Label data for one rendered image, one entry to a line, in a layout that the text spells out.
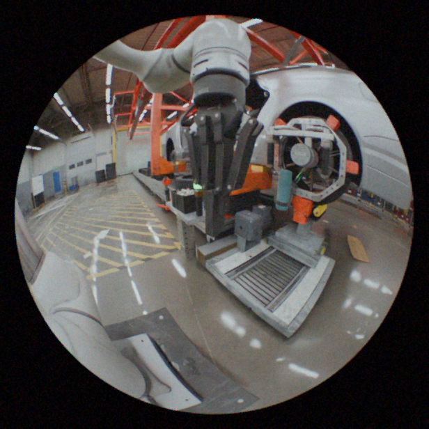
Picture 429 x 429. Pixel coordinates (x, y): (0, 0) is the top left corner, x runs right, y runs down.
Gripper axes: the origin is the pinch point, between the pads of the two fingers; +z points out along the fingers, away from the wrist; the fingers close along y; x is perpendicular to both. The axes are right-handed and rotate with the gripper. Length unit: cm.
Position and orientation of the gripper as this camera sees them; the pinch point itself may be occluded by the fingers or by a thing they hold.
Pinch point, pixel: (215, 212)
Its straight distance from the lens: 22.2
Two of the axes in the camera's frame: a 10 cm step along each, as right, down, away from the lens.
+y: 7.6, 2.6, -5.9
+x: 6.4, -2.7, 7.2
